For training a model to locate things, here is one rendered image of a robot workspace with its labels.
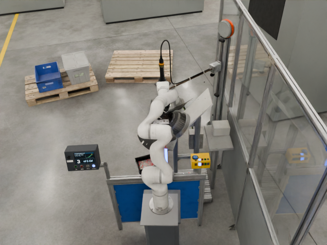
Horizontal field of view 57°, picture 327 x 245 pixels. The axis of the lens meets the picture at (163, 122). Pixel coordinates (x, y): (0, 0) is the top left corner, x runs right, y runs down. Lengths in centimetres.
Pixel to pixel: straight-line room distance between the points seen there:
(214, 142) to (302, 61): 181
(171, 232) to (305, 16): 281
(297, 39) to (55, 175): 346
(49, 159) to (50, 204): 76
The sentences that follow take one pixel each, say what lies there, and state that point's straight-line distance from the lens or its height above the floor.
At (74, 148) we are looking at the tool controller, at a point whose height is 124.
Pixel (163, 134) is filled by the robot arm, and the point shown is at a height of 171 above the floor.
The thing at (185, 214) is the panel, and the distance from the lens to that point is 331.
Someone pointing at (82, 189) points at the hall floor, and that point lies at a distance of 393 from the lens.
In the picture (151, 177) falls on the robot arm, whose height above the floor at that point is 134.
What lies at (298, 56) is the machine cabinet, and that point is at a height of 111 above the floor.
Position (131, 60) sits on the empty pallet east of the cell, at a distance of 602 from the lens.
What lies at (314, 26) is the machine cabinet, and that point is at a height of 148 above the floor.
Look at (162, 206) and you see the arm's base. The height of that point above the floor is 100.
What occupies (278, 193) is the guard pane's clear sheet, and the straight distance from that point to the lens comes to 217.
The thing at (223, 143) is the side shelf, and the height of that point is 86.
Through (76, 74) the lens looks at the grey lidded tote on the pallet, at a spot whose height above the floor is 34.
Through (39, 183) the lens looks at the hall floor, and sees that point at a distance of 420.
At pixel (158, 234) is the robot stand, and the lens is 260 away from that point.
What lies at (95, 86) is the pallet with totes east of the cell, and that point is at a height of 11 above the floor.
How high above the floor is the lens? 300
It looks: 40 degrees down
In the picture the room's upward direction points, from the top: 3 degrees counter-clockwise
